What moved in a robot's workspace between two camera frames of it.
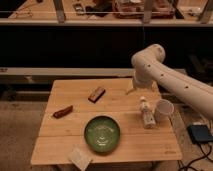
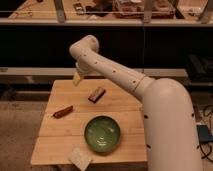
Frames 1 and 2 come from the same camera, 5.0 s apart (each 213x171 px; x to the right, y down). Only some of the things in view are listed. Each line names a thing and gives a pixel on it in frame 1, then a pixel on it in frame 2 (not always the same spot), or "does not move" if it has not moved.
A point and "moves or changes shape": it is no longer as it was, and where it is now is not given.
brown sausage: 60,113 does not move
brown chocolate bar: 96,94 does not move
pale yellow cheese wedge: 129,89 moves or changes shape
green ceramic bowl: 101,134 does not move
